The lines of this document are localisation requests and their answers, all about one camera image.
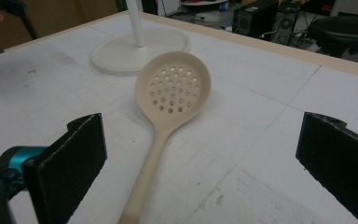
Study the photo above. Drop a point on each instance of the blue roll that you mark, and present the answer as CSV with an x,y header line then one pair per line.
x,y
224,6

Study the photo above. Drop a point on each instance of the black round stool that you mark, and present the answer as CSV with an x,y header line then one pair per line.
x,y
341,31

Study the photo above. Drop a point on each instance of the white utensil rack stand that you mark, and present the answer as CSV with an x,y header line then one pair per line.
x,y
135,28

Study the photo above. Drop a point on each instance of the white round table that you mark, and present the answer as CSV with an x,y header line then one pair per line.
x,y
205,3

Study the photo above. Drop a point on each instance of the black computer tower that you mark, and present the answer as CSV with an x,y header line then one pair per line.
x,y
286,26
254,18

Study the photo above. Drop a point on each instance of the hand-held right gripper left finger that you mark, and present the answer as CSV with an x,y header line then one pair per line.
x,y
68,168

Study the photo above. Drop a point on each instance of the white gridded mat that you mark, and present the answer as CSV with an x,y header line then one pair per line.
x,y
261,140

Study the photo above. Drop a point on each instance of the beige slotted spoon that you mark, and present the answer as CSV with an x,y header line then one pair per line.
x,y
154,155

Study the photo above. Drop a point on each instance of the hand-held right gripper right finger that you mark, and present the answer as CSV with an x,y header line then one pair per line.
x,y
338,161

